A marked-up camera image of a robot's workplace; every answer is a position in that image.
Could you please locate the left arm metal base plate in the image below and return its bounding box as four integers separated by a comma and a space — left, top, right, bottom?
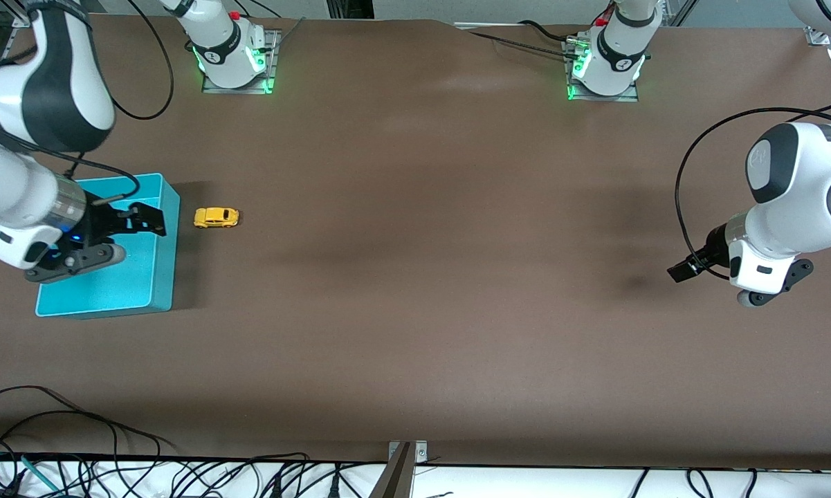
564, 38, 639, 103

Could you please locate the grey metal bar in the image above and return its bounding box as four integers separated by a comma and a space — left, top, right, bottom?
368, 443, 416, 498

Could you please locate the small metal edge bracket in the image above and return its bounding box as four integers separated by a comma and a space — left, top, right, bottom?
387, 441, 428, 464

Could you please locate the long black looping cable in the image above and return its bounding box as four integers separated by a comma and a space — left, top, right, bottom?
0, 385, 177, 457

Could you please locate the thick black base cable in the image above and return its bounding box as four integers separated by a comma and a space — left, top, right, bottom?
518, 19, 576, 44

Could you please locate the silver table rail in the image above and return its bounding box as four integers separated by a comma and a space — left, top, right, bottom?
453, 22, 569, 32

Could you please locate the right gripper black plug cable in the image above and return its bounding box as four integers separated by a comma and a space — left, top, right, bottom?
0, 114, 141, 207

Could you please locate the thin black base cable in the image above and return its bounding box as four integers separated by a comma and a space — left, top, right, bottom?
467, 30, 576, 60

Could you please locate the teal cable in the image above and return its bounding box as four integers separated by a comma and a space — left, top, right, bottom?
19, 454, 62, 493

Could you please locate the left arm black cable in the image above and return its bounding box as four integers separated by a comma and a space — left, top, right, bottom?
675, 0, 831, 281

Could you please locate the grey base cable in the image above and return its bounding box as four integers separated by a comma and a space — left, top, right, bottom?
273, 17, 307, 50

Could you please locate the yellow beetle toy car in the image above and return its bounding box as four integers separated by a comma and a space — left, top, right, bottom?
194, 207, 240, 229

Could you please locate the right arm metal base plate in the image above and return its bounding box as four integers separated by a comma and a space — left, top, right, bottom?
202, 29, 279, 95

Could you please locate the right arm looping black cable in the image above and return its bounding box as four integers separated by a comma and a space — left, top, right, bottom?
107, 0, 175, 121

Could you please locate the slanted aluminium profile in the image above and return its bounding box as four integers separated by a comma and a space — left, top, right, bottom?
654, 0, 696, 27

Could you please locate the teal plastic bin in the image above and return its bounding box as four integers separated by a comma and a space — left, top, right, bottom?
36, 173, 181, 319

